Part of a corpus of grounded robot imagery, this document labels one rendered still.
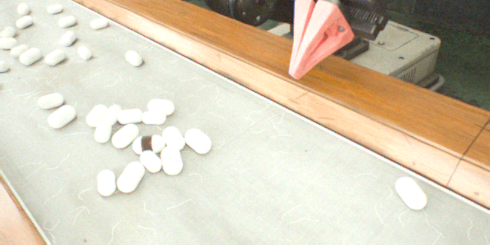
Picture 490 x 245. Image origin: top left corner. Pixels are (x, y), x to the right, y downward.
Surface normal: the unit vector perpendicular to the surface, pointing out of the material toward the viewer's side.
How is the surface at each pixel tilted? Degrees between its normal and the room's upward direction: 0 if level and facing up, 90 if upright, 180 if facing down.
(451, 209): 0
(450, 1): 86
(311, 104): 45
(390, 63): 1
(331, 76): 0
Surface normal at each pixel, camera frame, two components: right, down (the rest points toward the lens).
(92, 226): -0.08, -0.79
